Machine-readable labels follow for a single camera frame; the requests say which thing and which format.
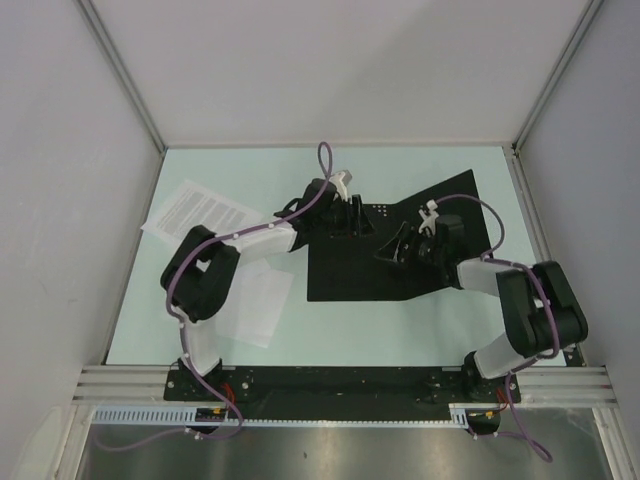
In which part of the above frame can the right aluminium side rail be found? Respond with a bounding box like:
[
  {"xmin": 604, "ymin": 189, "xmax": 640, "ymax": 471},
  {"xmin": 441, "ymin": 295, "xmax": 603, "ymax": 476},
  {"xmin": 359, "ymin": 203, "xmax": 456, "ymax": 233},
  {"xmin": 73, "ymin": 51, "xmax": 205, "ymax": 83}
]
[{"xmin": 502, "ymin": 145, "xmax": 589, "ymax": 367}]

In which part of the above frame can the aluminium front frame rail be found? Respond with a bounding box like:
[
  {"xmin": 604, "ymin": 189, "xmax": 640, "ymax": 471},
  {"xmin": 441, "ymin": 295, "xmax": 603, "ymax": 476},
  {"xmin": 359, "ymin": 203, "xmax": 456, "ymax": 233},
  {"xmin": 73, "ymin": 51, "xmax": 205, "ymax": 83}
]
[{"xmin": 72, "ymin": 365, "xmax": 618, "ymax": 408}]

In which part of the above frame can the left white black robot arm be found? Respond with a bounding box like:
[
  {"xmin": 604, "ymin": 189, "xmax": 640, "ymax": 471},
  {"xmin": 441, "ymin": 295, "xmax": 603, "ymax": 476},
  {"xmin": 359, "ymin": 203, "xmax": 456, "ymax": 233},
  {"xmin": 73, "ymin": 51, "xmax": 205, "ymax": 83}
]
[{"xmin": 160, "ymin": 170, "xmax": 375, "ymax": 400}]

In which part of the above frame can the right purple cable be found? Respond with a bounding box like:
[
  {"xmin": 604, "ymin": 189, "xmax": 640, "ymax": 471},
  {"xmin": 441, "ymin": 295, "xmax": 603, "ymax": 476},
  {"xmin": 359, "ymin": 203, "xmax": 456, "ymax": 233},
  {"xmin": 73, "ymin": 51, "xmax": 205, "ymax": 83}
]
[{"xmin": 429, "ymin": 193, "xmax": 561, "ymax": 464}]

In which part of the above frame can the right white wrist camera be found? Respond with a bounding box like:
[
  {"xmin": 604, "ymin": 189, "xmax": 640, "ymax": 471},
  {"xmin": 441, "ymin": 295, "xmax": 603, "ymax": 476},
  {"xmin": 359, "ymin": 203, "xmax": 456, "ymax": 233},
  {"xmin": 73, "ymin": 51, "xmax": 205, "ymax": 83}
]
[{"xmin": 418, "ymin": 200, "xmax": 439, "ymax": 237}]

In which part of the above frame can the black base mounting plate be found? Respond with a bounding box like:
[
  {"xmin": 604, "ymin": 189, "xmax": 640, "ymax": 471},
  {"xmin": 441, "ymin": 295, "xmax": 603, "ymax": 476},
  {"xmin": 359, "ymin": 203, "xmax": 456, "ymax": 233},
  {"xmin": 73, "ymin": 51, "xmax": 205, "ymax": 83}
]
[{"xmin": 163, "ymin": 364, "xmax": 524, "ymax": 421}]

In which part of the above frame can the aluminium corner post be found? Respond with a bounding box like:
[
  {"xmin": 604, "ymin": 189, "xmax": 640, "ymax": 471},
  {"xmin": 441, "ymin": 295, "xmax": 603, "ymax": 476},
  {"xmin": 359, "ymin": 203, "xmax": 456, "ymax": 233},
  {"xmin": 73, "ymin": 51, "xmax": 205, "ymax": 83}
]
[
  {"xmin": 73, "ymin": 0, "xmax": 167, "ymax": 157},
  {"xmin": 511, "ymin": 0, "xmax": 607, "ymax": 155}
]

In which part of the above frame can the printed paper sheet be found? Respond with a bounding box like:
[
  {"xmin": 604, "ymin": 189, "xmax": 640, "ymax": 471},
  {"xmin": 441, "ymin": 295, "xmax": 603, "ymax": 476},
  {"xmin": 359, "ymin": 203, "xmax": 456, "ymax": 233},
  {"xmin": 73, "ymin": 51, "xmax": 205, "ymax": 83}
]
[
  {"xmin": 142, "ymin": 180, "xmax": 263, "ymax": 246},
  {"xmin": 236, "ymin": 259, "xmax": 272, "ymax": 281}
]

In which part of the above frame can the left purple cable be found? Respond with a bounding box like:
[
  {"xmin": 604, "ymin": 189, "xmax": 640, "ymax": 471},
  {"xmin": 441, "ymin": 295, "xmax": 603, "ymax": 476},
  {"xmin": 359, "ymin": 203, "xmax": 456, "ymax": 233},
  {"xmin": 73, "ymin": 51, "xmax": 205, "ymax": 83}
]
[{"xmin": 92, "ymin": 142, "xmax": 336, "ymax": 454}]

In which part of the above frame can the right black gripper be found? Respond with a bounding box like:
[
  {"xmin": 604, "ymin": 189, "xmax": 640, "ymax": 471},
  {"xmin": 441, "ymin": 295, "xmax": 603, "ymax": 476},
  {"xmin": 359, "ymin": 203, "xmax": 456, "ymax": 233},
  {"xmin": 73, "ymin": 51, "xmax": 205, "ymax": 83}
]
[{"xmin": 374, "ymin": 222, "xmax": 446, "ymax": 273}]

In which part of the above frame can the black clip folder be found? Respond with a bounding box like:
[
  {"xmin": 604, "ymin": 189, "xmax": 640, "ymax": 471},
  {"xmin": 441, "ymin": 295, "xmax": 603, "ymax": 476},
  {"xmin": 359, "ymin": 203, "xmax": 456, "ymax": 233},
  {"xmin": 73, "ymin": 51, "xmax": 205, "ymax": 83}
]
[{"xmin": 307, "ymin": 170, "xmax": 490, "ymax": 302}]

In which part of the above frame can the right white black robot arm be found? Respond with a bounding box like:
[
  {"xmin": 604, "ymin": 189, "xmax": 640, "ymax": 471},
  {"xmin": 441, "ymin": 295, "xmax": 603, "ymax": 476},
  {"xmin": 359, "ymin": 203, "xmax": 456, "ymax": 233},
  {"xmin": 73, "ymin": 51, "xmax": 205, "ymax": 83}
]
[{"xmin": 376, "ymin": 213, "xmax": 588, "ymax": 401}]

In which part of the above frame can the left aluminium corner post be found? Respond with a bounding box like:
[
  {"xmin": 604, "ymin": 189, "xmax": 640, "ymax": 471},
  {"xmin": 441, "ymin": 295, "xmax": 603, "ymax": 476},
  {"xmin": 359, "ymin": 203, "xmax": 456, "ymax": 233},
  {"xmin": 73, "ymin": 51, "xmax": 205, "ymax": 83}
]
[{"xmin": 73, "ymin": 0, "xmax": 167, "ymax": 157}]

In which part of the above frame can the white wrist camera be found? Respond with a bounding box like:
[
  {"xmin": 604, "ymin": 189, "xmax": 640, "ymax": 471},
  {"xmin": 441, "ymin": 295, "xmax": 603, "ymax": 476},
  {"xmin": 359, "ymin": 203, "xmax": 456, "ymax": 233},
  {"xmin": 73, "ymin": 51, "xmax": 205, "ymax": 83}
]
[
  {"xmin": 329, "ymin": 170, "xmax": 352, "ymax": 201},
  {"xmin": 418, "ymin": 200, "xmax": 439, "ymax": 237}
]

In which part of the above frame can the right aluminium corner post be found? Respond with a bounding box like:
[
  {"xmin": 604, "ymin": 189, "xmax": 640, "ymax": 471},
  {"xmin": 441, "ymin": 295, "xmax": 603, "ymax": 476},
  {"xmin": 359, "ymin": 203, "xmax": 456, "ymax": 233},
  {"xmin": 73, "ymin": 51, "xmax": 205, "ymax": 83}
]
[{"xmin": 511, "ymin": 0, "xmax": 607, "ymax": 155}]

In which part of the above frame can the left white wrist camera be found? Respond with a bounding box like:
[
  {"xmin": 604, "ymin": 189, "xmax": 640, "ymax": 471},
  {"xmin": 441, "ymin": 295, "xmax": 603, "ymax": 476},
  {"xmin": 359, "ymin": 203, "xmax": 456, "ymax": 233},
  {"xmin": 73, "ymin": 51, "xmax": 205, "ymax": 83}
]
[{"xmin": 329, "ymin": 170, "xmax": 352, "ymax": 201}]

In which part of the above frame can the purple cable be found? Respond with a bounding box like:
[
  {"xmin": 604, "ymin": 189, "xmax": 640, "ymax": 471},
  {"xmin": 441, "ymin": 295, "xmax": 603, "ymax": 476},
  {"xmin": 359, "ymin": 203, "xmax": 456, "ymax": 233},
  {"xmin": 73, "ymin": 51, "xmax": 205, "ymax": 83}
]
[
  {"xmin": 92, "ymin": 142, "xmax": 336, "ymax": 454},
  {"xmin": 429, "ymin": 193, "xmax": 561, "ymax": 464}
]

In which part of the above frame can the grey slotted cable duct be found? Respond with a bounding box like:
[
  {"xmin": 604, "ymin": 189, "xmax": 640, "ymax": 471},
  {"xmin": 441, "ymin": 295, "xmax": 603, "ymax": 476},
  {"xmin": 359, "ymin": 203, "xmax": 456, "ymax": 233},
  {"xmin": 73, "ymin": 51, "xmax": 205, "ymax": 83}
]
[{"xmin": 91, "ymin": 405, "xmax": 502, "ymax": 429}]

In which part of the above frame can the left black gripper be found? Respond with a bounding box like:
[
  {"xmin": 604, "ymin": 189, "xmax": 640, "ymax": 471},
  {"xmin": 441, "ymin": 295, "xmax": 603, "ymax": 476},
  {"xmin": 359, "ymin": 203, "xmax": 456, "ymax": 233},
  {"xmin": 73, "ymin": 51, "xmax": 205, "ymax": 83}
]
[{"xmin": 313, "ymin": 194, "xmax": 374, "ymax": 238}]

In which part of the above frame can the bottom white paper sheet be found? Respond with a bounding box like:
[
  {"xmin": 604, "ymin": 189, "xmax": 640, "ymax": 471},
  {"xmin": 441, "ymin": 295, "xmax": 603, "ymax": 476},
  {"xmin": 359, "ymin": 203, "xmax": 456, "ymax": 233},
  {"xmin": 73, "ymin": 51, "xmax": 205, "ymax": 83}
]
[{"xmin": 215, "ymin": 269, "xmax": 294, "ymax": 348}]

